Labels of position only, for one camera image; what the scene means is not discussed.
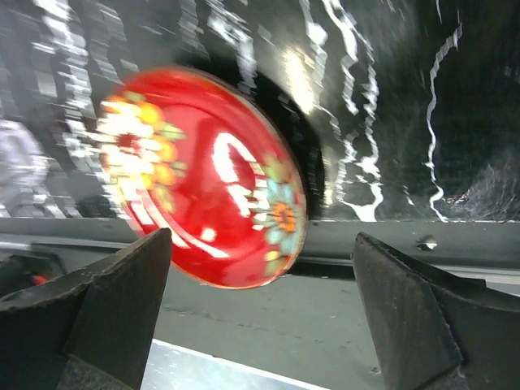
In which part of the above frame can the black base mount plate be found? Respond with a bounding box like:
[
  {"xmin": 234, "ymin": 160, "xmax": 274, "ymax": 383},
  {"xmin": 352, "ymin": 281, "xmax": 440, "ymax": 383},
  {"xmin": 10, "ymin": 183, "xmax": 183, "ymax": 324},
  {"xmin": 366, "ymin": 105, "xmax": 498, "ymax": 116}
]
[{"xmin": 1, "ymin": 219, "xmax": 519, "ymax": 389}]

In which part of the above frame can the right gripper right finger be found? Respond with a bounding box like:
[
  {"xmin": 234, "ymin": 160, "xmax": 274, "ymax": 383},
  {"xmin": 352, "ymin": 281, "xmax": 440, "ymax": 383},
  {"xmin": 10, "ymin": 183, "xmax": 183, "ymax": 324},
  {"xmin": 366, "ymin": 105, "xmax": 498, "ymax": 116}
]
[{"xmin": 353, "ymin": 232, "xmax": 519, "ymax": 389}]

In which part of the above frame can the red floral plate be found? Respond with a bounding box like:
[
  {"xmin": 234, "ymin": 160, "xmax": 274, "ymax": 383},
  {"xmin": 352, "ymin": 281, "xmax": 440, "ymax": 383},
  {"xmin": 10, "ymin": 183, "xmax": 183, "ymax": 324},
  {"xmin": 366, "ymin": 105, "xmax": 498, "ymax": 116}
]
[{"xmin": 95, "ymin": 67, "xmax": 308, "ymax": 289}]

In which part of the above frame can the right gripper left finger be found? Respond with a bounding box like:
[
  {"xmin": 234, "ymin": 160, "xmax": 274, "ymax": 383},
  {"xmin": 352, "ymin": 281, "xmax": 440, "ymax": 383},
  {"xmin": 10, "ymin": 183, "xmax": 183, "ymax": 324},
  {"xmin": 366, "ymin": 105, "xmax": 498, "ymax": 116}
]
[{"xmin": 1, "ymin": 228, "xmax": 172, "ymax": 389}]

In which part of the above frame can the pink tumbler cup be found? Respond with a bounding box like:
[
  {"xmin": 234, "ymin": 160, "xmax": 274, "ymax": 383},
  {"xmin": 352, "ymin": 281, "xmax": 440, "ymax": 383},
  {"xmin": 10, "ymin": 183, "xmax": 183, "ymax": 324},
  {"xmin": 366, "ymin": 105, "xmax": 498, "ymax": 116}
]
[{"xmin": 1, "ymin": 119, "xmax": 49, "ymax": 218}]

